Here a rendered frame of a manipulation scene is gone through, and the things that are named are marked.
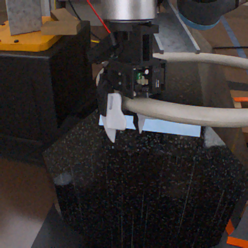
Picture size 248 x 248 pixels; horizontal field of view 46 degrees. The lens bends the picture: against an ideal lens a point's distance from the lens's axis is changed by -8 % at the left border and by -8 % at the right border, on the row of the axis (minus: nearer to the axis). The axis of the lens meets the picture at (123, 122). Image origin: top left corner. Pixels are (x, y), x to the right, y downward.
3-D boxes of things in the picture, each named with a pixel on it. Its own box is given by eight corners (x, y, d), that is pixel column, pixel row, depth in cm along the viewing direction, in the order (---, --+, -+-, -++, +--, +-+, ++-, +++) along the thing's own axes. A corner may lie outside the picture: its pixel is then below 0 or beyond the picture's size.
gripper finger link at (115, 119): (114, 153, 51) (124, 98, 48) (96, 140, 55) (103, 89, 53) (129, 151, 53) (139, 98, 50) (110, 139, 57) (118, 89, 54)
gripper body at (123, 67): (130, 104, 47) (129, 25, 42) (99, 90, 53) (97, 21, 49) (167, 94, 51) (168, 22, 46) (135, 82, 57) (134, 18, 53)
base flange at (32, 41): (-28, 49, 157) (-30, 41, 154) (15, 21, 195) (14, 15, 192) (45, 52, 147) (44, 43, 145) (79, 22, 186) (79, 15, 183)
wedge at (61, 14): (50, 17, 184) (50, 10, 181) (65, 14, 188) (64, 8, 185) (61, 25, 170) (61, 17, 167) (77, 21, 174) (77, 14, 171)
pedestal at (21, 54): (-17, 153, 196) (-48, 55, 152) (25, 103, 247) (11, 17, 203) (68, 174, 183) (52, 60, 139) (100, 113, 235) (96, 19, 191)
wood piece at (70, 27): (41, 35, 157) (40, 26, 154) (47, 29, 165) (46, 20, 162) (77, 34, 155) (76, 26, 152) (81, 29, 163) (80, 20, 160)
